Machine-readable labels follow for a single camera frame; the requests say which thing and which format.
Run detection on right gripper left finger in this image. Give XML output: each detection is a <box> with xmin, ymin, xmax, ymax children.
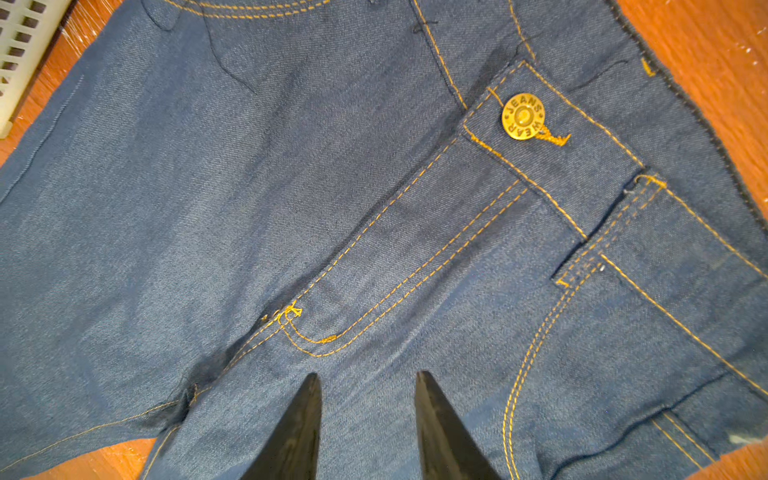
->
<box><xmin>241</xmin><ymin>373</ymin><xmax>322</xmax><ymax>480</ymax></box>

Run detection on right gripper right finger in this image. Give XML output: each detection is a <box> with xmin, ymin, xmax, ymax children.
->
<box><xmin>414</xmin><ymin>371</ymin><xmax>500</xmax><ymax>479</ymax></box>

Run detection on white plastic laundry basket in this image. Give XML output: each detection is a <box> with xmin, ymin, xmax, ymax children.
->
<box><xmin>1</xmin><ymin>0</ymin><xmax>71</xmax><ymax>139</ymax></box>

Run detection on blue denim jeans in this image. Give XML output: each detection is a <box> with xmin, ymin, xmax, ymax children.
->
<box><xmin>1</xmin><ymin>1</ymin><xmax>767</xmax><ymax>479</ymax></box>

